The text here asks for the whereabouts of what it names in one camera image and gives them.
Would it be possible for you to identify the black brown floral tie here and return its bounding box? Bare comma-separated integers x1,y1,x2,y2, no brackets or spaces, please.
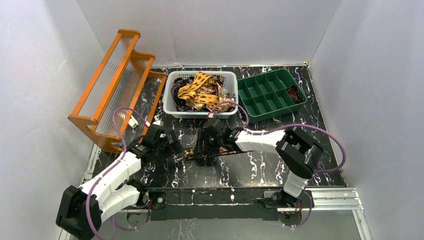
183,146,245,161

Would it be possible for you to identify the flamingo patterned tie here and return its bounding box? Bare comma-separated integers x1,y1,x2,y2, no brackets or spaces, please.
210,84,235,113

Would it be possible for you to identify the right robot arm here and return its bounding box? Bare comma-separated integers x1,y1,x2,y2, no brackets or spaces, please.
187,118,324,208

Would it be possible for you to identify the rolled dark red tie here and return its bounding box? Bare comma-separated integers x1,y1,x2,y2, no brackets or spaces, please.
287,85,305,104

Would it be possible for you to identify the orange wooden rack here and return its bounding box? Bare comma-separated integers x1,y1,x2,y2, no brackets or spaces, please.
68,29,167,153

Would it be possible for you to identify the white plastic basket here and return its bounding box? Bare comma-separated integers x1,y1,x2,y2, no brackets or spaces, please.
163,70,239,119

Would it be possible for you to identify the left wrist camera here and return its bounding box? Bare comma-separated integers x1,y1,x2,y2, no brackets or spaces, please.
144,120,164,128

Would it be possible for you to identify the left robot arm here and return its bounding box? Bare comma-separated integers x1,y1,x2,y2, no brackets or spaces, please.
55,124,184,240

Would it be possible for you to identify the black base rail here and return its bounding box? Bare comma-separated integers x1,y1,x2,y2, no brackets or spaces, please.
148,187,284,221

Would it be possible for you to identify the yellow patterned tie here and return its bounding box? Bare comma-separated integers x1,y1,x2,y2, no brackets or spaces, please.
177,71,221,111

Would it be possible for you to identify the green compartment tray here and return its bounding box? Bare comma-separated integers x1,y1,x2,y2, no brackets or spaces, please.
237,68,307,124

